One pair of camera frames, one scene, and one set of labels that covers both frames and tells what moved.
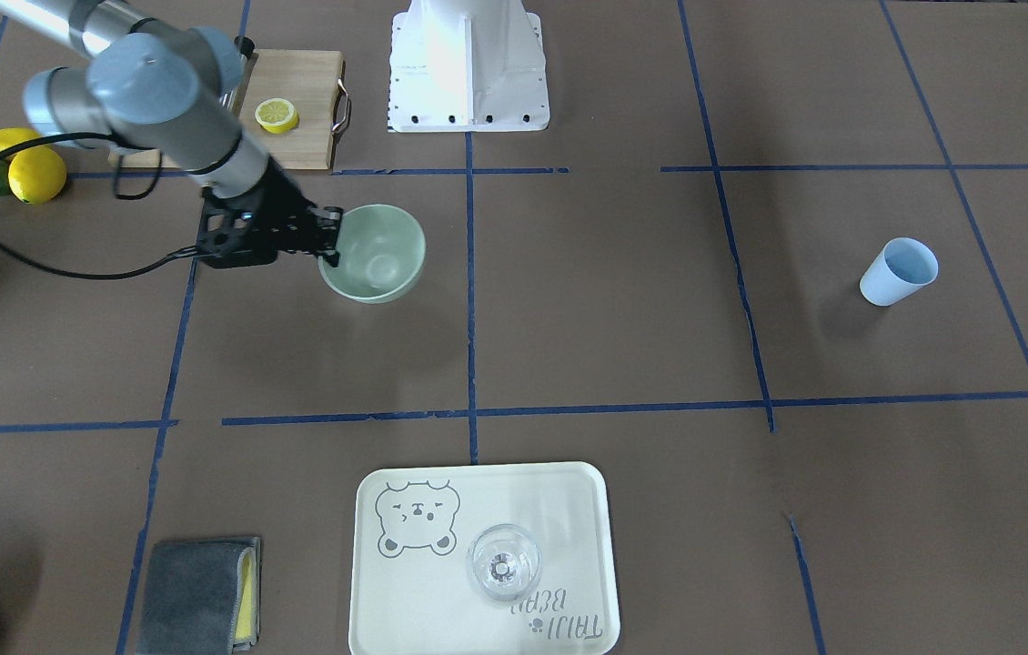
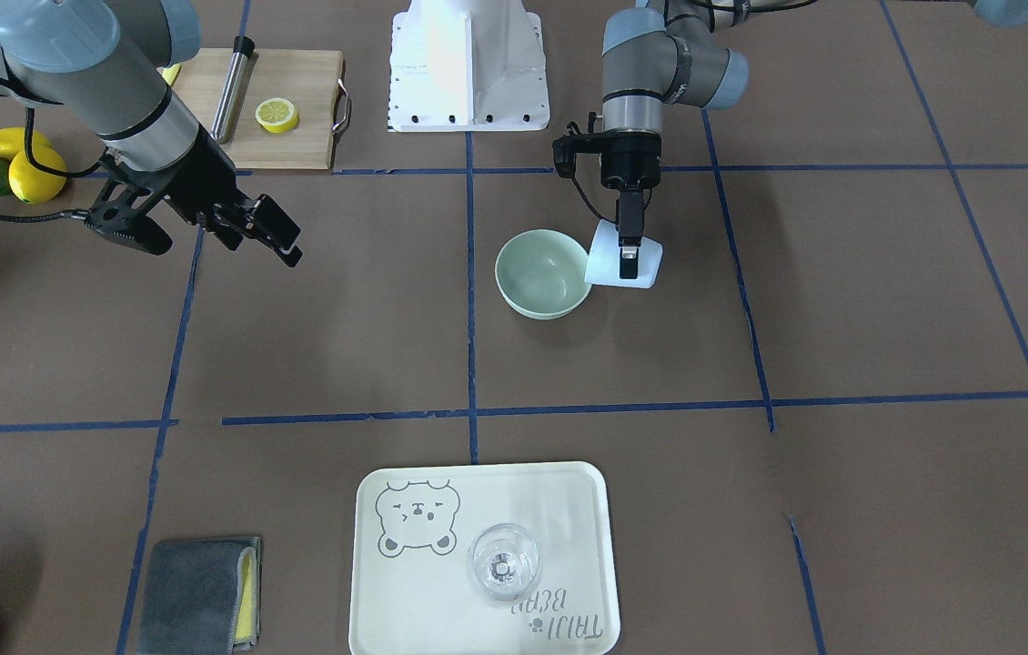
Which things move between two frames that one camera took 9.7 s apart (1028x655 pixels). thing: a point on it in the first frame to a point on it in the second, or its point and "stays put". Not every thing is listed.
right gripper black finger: [331, 255] to [231, 232]
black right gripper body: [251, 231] to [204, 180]
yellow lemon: [37, 175] stays put
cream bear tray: [412, 589] stays put
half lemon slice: [276, 115] stays put
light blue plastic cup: [903, 266] to [603, 267]
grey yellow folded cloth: [200, 597] stays put
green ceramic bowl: [382, 251] to [540, 275]
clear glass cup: [503, 562] stays put
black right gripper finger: [327, 218] to [267, 219]
